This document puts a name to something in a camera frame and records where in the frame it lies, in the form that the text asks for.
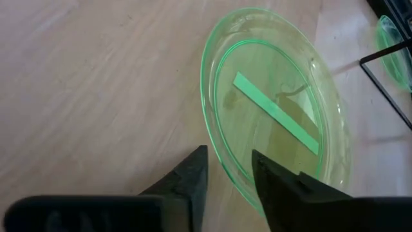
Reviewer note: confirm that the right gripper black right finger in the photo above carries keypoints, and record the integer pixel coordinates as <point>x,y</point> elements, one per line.
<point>289,199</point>

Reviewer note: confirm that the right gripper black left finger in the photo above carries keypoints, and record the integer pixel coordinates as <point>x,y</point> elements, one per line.
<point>180,193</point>

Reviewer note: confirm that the wooden shelf with black frame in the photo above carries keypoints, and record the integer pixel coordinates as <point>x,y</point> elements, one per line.
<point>387,51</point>

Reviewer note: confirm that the black aluminium table frame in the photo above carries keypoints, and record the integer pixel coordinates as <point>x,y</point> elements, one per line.
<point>399,13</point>

